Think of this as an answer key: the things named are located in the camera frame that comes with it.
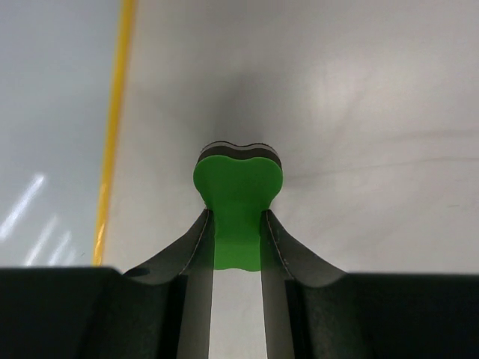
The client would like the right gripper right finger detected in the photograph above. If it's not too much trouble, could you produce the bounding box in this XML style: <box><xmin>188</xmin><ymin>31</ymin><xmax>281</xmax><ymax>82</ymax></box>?
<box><xmin>260</xmin><ymin>211</ymin><xmax>478</xmax><ymax>358</ymax></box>

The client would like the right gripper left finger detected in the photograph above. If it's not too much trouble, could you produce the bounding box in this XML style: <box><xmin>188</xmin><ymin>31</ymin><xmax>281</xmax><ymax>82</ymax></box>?
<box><xmin>1</xmin><ymin>210</ymin><xmax>214</xmax><ymax>358</ymax></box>

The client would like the green whiteboard eraser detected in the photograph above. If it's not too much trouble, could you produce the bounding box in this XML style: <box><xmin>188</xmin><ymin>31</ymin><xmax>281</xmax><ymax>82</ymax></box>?
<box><xmin>193</xmin><ymin>141</ymin><xmax>283</xmax><ymax>272</ymax></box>

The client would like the yellow framed whiteboard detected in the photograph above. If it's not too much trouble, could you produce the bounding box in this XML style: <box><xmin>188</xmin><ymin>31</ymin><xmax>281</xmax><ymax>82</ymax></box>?
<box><xmin>1</xmin><ymin>1</ymin><xmax>122</xmax><ymax>267</ymax></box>

